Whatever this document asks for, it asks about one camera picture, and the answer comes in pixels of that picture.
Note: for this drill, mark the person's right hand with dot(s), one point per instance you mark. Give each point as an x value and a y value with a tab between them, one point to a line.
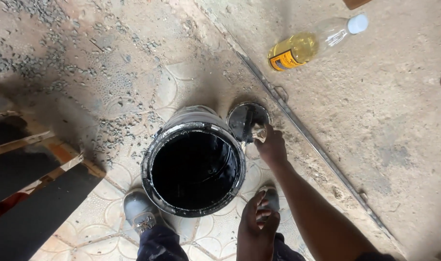
273	147

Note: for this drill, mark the scattered grey gravel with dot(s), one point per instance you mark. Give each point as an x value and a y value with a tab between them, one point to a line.
35	65

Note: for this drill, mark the person's left fingers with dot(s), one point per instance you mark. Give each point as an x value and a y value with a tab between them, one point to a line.
262	212

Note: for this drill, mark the round black paint lid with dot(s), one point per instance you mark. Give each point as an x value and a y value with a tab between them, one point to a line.
238	118

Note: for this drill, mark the clear bottle with yellow liquid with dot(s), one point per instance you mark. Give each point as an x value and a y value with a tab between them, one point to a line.
296	49

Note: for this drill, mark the grey shoe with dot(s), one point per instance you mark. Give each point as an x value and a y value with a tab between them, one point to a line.
272	197
137	208

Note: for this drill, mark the black paint bucket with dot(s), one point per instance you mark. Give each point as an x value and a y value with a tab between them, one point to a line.
195	170

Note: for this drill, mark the person's left hand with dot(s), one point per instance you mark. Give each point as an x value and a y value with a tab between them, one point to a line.
255	228

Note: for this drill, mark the person's right fingers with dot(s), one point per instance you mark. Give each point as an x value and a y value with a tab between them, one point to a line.
261	133

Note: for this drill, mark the grey left shoe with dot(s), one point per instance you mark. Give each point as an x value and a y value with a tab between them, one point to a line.
137	208

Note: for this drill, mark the brown wooden piece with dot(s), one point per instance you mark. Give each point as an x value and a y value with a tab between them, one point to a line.
355	3

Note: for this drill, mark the dark blue trousers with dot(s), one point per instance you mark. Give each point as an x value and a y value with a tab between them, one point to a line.
162	246

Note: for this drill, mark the metal floor rail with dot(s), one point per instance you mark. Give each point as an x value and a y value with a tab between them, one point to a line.
307	136

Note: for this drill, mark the grey right shoe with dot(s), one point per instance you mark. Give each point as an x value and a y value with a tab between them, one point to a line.
272	197

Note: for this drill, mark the black painted wooden board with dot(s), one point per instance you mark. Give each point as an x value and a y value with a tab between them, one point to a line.
6	132
39	217
20	170

